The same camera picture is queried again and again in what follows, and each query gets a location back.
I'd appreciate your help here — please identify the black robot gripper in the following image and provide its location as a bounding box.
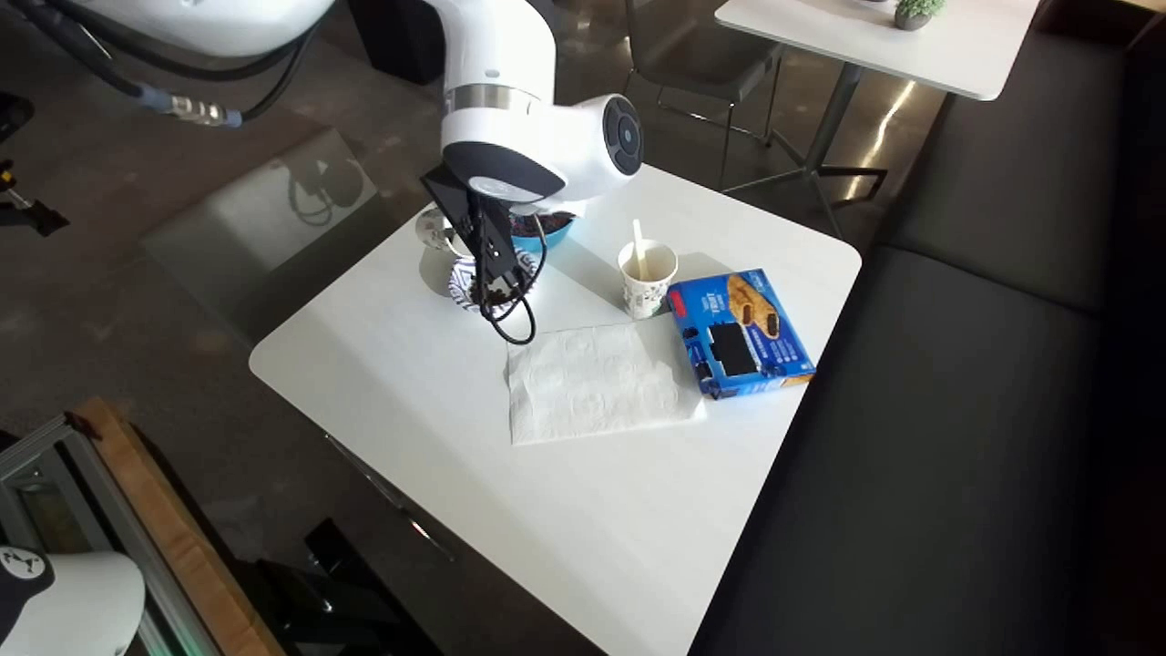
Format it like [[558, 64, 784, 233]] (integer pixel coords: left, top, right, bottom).
[[419, 165, 521, 305]]

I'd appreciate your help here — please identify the blue plastic bowl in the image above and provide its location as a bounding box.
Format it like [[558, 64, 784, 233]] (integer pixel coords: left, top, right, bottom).
[[513, 206, 583, 254]]

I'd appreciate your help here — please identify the printed paper cup with stirrer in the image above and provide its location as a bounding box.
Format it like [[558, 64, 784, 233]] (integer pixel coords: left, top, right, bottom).
[[617, 235, 683, 320]]

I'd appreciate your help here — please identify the white paper napkin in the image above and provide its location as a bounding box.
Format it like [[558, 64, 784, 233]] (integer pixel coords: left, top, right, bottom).
[[504, 318, 709, 450]]

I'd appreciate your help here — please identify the blue snack packet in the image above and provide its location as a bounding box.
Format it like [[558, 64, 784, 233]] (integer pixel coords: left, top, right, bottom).
[[663, 266, 816, 403]]

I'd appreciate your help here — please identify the dark folding chair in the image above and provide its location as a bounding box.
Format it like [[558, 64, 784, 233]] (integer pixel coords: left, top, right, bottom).
[[627, 0, 793, 195]]

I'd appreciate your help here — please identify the black floor equipment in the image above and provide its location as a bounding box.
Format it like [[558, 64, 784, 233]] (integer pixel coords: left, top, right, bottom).
[[237, 517, 446, 656]]

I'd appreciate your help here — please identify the white side table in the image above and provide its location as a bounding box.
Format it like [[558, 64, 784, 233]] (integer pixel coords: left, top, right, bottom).
[[709, 0, 1046, 206]]

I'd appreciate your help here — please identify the black tripod stand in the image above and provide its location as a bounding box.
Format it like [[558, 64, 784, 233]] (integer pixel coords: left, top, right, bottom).
[[0, 88, 74, 240]]

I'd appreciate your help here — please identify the dark bench sofa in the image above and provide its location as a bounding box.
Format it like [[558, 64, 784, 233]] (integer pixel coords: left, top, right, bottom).
[[690, 0, 1166, 656]]

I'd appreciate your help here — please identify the white rounded device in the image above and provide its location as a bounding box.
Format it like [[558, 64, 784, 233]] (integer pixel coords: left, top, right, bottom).
[[0, 539, 151, 656]]

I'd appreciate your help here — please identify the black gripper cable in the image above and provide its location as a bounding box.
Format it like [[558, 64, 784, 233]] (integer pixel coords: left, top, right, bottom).
[[473, 210, 543, 350]]

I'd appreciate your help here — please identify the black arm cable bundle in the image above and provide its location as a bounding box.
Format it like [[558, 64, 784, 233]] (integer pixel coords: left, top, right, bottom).
[[0, 0, 312, 132]]

